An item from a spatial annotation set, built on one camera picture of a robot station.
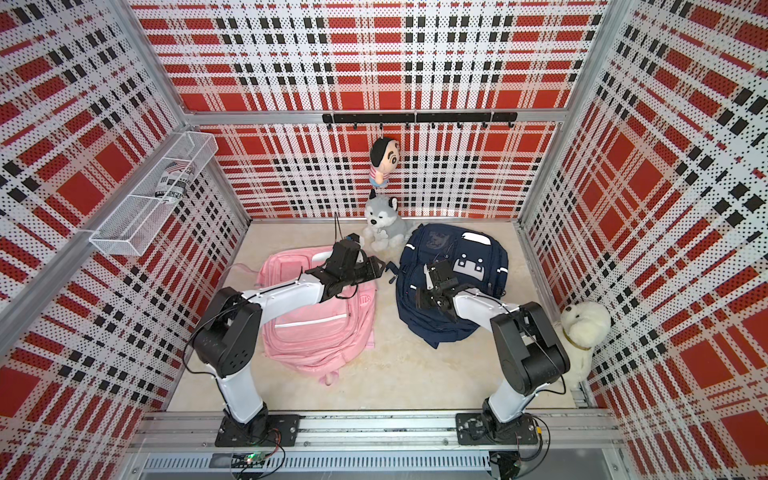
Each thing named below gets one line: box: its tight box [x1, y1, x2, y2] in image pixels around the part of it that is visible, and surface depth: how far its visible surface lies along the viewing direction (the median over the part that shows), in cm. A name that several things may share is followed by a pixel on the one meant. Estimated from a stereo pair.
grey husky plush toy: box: [362, 189, 409, 252], surface depth 103 cm
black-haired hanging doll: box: [369, 123, 400, 188], surface depth 94 cm
